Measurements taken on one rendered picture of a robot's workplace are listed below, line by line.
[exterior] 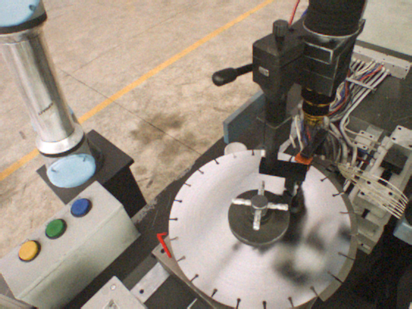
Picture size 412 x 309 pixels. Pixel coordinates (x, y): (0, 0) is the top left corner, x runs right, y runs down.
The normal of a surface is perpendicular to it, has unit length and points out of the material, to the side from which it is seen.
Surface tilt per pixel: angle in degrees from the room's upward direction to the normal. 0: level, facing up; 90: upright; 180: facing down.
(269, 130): 90
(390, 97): 0
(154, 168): 0
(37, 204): 0
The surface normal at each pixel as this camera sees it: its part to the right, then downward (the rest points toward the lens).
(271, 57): -0.76, 0.54
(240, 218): -0.19, -0.62
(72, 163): 0.50, 0.71
